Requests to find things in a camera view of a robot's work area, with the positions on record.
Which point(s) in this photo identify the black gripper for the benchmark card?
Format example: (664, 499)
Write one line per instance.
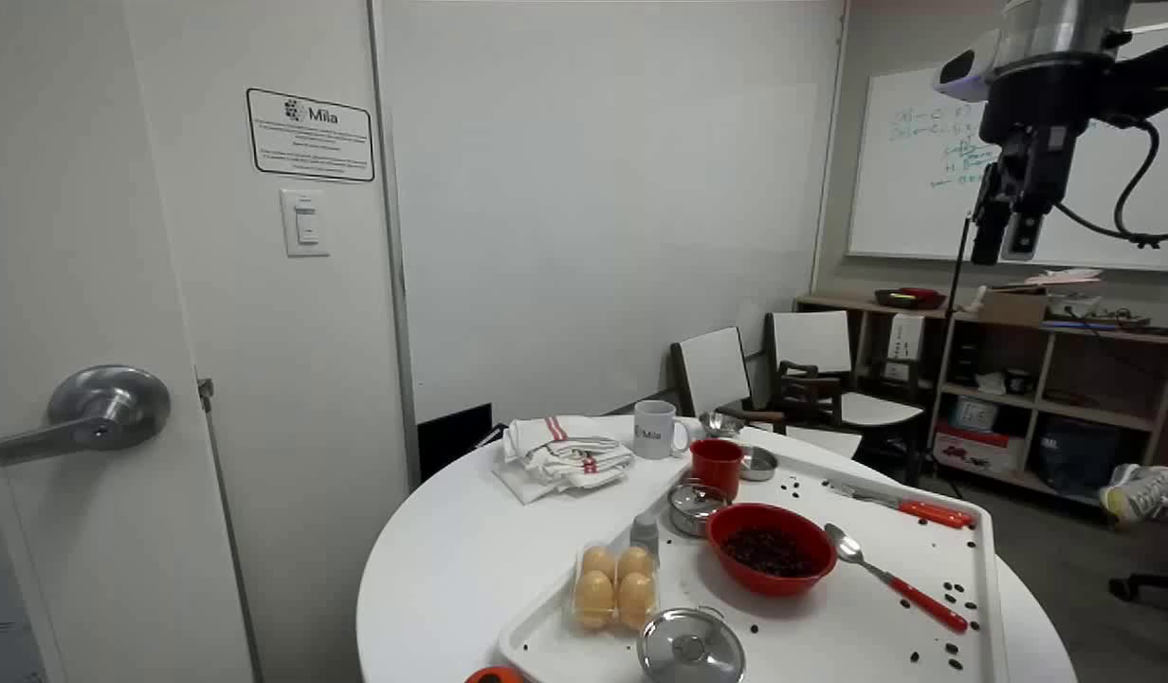
(1042, 156)

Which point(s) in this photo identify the small steel bowl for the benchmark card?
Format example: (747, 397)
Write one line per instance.
(710, 426)

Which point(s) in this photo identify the red bowl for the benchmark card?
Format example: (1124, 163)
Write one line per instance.
(736, 567)

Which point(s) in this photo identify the cardboard box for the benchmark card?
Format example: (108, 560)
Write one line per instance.
(1007, 303)

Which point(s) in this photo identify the flat red item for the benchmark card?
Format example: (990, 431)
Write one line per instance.
(911, 298)

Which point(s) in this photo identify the wooden storage shelf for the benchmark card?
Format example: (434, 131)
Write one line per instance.
(1091, 330)

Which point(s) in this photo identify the thin black stand pole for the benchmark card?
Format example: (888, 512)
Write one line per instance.
(951, 354)

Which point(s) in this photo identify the red and white box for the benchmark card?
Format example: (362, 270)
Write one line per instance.
(970, 445)

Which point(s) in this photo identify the dark storage bin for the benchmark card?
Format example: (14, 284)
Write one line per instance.
(1080, 455)

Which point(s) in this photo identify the crumpled plastic bag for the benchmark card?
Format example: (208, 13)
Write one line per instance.
(1146, 489)

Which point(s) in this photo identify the shallow steel dish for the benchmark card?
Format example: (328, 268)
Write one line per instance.
(761, 462)

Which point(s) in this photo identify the red mug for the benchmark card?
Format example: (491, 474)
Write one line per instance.
(717, 471)

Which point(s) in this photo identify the black office chair base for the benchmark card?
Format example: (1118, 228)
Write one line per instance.
(1153, 584)

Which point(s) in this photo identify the dark coffee bean pile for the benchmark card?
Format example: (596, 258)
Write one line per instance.
(773, 552)

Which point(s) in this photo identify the small lidded steel container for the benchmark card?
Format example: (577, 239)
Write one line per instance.
(693, 507)

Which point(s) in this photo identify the white rectangular tray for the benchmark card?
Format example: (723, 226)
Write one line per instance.
(837, 637)

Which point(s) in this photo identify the small steel shaker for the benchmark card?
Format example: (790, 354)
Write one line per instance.
(645, 532)

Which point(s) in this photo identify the bag of yellow buns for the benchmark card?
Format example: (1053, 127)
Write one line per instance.
(616, 590)

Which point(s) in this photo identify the white cloth with red stripes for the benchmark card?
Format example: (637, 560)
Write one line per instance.
(531, 468)

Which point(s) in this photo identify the black box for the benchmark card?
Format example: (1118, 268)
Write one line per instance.
(454, 431)

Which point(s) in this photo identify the small red object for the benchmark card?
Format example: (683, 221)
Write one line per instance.
(495, 676)

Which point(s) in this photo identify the white door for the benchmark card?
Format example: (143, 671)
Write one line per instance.
(55, 192)

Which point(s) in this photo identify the wall whiteboard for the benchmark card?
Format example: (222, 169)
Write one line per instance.
(911, 192)

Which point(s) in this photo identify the white light switch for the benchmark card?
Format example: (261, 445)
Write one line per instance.
(304, 221)

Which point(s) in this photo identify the white wall sign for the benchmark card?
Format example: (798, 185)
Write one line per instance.
(310, 134)

